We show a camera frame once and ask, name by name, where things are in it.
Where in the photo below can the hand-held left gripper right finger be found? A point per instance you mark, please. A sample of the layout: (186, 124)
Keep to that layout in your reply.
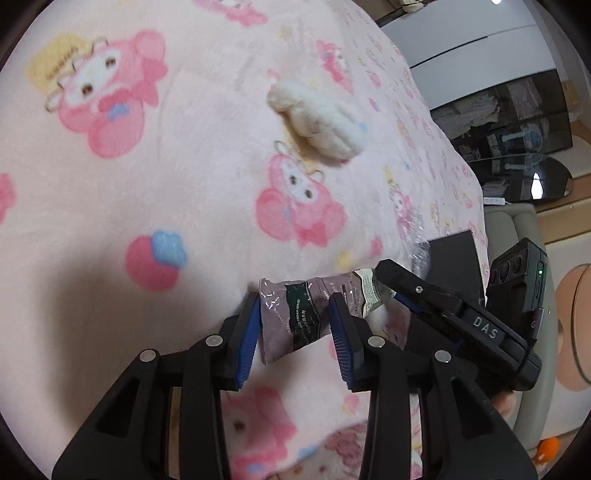
(339, 341)

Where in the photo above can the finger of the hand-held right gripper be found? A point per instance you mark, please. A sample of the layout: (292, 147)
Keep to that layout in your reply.
(404, 302)
(406, 281)

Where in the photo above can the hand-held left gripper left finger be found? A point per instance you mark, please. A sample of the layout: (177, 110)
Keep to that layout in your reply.
(249, 337)

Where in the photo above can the plastic-wrapped hand cream tube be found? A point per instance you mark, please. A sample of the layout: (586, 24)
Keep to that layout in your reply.
(300, 318)

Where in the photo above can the person's right hand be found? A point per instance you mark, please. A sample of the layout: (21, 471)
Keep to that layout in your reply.
(503, 406)

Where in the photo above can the clear crinkled plastic bag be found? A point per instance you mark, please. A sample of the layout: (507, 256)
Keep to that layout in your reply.
(418, 251)

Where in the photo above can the black box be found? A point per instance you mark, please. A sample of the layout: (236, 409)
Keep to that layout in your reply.
(455, 258)

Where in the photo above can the round peach table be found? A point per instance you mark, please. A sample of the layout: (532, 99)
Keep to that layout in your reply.
(577, 323)

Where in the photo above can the dark glass cabinet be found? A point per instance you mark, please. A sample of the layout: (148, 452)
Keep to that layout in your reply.
(531, 138)

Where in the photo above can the orange toy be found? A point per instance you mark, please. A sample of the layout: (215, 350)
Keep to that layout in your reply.
(548, 448)

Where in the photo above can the white fluffy hair clip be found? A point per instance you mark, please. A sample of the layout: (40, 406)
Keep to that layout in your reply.
(318, 124)

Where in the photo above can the pink printed blanket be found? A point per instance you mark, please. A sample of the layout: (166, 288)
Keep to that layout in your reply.
(138, 184)

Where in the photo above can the white wardrobe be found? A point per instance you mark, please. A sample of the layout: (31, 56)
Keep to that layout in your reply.
(461, 46)

